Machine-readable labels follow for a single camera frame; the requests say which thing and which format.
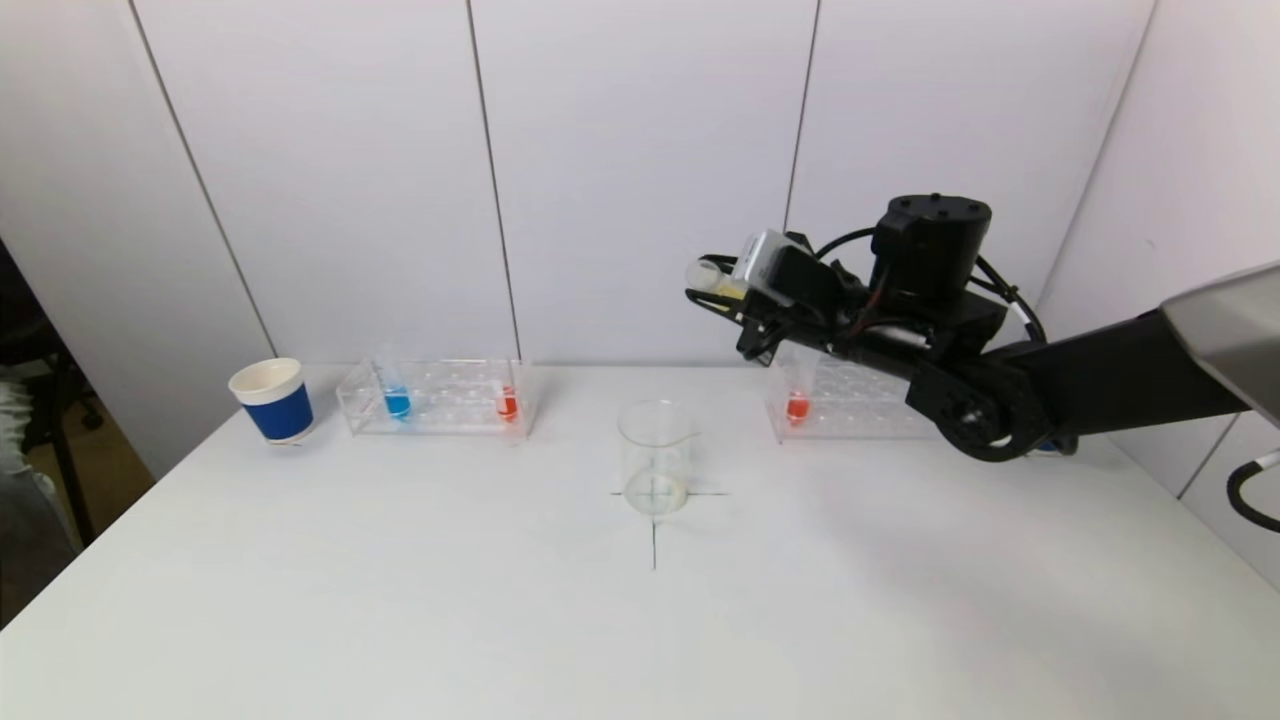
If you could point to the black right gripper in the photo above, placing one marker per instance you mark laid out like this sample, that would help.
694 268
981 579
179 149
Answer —
757 322

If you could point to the red pigment test tube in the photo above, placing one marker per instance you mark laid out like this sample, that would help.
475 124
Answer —
508 404
797 407

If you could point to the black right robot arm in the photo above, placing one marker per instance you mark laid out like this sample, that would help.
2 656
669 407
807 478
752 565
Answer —
1100 375

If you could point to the clear test tube yellow pigment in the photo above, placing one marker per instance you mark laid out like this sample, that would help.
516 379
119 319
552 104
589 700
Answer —
712 277

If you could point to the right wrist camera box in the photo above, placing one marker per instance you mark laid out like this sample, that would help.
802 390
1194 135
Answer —
765 262

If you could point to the clear acrylic test tube rack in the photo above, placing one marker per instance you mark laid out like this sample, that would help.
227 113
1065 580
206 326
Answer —
860 405
450 405

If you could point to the blue pigment test tube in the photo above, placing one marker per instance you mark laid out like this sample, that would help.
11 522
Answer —
397 403

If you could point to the clear glass beaker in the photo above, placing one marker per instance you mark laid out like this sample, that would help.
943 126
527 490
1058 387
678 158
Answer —
655 460

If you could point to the seated person grey trousers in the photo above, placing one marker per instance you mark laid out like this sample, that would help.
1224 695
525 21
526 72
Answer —
25 480

